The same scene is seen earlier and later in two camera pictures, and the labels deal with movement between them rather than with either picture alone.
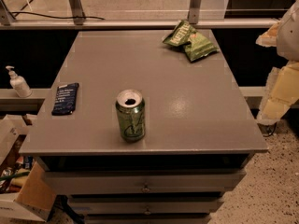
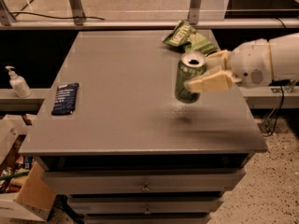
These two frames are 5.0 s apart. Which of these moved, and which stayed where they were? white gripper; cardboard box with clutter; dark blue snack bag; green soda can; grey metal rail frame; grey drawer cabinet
Moved: white gripper; green soda can
Stayed: cardboard box with clutter; dark blue snack bag; grey metal rail frame; grey drawer cabinet
